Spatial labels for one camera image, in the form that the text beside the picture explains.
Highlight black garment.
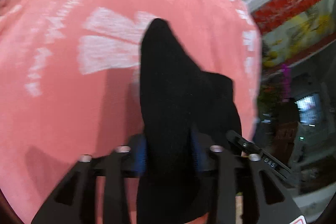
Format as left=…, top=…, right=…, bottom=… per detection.
left=137, top=19, right=242, bottom=223

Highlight bright window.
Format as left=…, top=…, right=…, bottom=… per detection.
left=295, top=93, right=323, bottom=127

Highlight purple orchid flowers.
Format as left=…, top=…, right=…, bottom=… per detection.
left=281, top=63, right=291, bottom=102

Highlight pink printed bed blanket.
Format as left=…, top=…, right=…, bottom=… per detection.
left=1, top=0, right=261, bottom=223

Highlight red yellow wall painting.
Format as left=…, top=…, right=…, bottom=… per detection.
left=252, top=0, right=335, bottom=71

